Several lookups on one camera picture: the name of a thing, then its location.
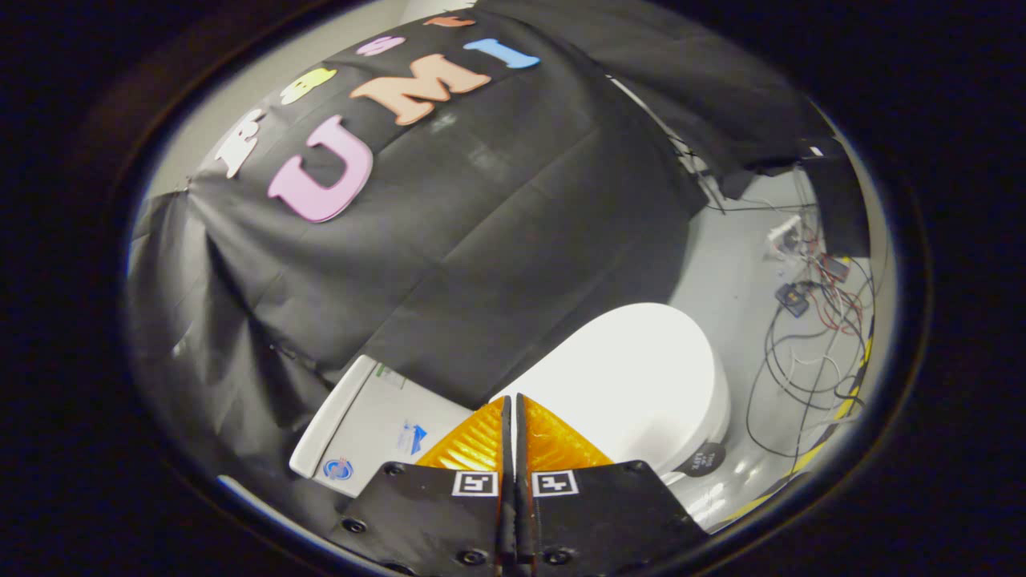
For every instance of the small black electronic device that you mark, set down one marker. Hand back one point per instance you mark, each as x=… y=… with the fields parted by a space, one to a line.
x=792 y=299

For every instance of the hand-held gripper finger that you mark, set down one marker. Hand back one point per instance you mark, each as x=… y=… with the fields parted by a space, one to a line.
x=506 y=497
x=522 y=497

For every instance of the white ceramic toilet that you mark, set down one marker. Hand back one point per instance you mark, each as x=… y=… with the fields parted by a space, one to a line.
x=377 y=425

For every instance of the black box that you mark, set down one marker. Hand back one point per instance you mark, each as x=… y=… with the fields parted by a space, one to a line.
x=842 y=208

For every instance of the black backdrop cloth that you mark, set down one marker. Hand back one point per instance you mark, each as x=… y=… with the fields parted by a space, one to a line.
x=481 y=240

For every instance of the white toilet lid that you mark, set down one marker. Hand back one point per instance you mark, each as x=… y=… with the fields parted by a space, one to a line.
x=633 y=377

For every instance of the yellow black floor tape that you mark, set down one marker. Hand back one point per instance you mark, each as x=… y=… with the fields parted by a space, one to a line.
x=846 y=409

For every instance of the small red electronic device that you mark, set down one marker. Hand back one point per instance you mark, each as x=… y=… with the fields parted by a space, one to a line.
x=834 y=267

